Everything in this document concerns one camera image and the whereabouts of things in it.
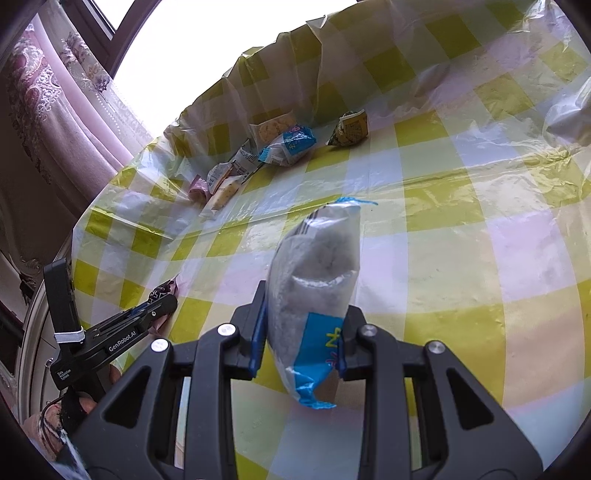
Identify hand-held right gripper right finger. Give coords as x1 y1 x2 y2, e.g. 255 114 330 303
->
339 305 543 480

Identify dark snack packet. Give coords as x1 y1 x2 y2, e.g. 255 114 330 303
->
148 276 180 332

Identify crumpled clear plastic bag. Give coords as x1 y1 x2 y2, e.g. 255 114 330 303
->
544 76 591 149

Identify small yellow triangular packet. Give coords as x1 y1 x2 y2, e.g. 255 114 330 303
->
325 109 371 148

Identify beige cracker packet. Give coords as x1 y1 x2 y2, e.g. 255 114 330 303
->
248 107 300 143

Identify clear cream cake packet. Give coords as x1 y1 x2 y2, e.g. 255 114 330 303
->
198 175 244 221

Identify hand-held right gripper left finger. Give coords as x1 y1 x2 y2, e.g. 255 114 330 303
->
74 279 269 480

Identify lace sheer curtain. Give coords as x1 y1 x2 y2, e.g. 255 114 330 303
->
65 28 158 155

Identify clear blue-ended snack packet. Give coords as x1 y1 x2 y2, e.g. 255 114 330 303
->
267 196 379 411
257 126 318 168

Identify white carved furniture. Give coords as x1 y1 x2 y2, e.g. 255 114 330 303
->
0 240 77 416

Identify white black-printed snack packet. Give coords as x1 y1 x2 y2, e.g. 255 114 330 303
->
206 140 260 191

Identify dark window frame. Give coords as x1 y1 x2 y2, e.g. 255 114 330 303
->
55 0 162 79

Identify pink snack packet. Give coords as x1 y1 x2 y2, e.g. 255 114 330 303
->
188 174 209 202

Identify yellow checked plastic tablecloth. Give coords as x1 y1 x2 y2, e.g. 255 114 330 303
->
69 0 591 480

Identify person's left forearm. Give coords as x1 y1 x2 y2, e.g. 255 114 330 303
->
21 401 93 480

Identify patterned drape curtain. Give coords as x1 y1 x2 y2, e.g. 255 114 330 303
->
0 18 139 222

